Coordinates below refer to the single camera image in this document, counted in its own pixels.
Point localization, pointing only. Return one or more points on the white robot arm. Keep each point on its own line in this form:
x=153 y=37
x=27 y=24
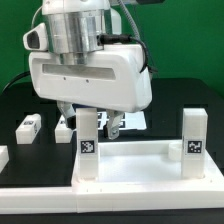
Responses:
x=78 y=55

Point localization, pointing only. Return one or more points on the fiducial marker sheet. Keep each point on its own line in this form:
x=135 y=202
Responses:
x=130 y=121

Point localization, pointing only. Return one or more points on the white block at left edge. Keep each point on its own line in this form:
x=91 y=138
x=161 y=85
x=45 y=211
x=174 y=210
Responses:
x=4 y=157

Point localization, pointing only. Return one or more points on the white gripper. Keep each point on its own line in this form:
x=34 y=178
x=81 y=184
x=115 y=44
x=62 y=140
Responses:
x=113 y=78

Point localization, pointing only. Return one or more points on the white desk top tray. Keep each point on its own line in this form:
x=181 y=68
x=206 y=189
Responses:
x=143 y=166

